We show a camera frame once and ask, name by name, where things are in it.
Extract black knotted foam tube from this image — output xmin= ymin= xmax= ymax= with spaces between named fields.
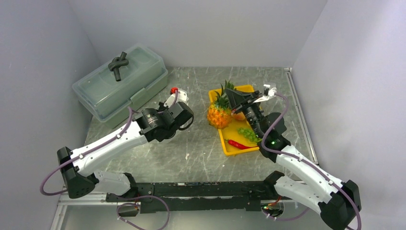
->
xmin=108 ymin=52 xmax=129 ymax=82

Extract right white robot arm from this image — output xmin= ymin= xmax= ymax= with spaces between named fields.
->
xmin=225 ymin=88 xmax=362 ymax=230

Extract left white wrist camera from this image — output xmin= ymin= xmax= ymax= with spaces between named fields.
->
xmin=164 ymin=87 xmax=189 ymax=107

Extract red toy chili pepper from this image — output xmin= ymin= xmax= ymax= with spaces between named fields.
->
xmin=224 ymin=139 xmax=258 ymax=151

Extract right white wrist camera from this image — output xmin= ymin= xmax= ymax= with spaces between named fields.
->
xmin=254 ymin=83 xmax=277 ymax=103

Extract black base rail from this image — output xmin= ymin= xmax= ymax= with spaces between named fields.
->
xmin=106 ymin=181 xmax=280 ymax=214

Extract toy peach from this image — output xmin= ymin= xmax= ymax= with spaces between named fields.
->
xmin=233 ymin=112 xmax=246 ymax=121

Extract green toy grapes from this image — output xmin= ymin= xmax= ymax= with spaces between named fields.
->
xmin=237 ymin=127 xmax=261 ymax=143

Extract clear lidded storage box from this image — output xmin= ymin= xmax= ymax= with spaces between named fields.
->
xmin=72 ymin=43 xmax=168 ymax=123

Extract toy pineapple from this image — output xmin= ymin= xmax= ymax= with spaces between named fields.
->
xmin=206 ymin=80 xmax=235 ymax=129

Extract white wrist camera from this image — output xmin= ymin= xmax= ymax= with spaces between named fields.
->
xmin=164 ymin=87 xmax=189 ymax=107
xmin=254 ymin=83 xmax=277 ymax=103

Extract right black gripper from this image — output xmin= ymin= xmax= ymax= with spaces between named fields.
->
xmin=225 ymin=88 xmax=265 ymax=138

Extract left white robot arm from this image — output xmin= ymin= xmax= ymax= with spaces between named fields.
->
xmin=57 ymin=102 xmax=194 ymax=201

